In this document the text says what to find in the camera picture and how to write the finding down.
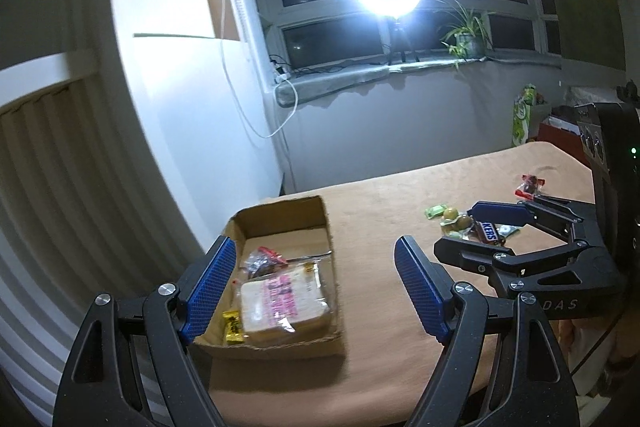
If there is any yellow snack packet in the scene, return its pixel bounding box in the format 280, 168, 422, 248
221, 309, 246, 347

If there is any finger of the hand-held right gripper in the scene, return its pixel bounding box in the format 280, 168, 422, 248
467, 196, 599, 249
434, 236, 621, 294

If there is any red silver snack packet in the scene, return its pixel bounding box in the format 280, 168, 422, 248
240, 246, 288, 280

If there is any potted spider plant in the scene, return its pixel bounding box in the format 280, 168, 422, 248
440, 2, 496, 70

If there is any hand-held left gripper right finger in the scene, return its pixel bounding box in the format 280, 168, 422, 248
394, 235, 581, 427

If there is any grey windowsill cover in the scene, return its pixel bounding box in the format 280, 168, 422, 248
272, 64, 391, 108

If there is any large brown chocolate bar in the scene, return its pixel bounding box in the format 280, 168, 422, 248
470, 219, 503, 245

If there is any white panel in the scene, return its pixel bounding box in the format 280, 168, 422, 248
107, 0, 283, 233

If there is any white cable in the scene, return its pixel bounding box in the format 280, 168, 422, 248
195, 0, 298, 138

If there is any tan tablecloth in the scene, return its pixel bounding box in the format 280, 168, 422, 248
205, 141, 616, 413

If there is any sandwich bread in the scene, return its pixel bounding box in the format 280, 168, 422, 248
239, 259, 335, 348

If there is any cardboard box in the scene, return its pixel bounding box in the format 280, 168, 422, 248
192, 194, 346, 358

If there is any red clear candy packet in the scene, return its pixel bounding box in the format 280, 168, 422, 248
515, 174, 546, 200

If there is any green paper bag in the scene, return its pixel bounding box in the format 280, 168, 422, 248
509, 84, 538, 148

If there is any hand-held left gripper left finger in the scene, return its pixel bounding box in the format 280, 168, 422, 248
52, 234, 237, 427

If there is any red box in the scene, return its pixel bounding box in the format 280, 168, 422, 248
537, 104, 586, 158

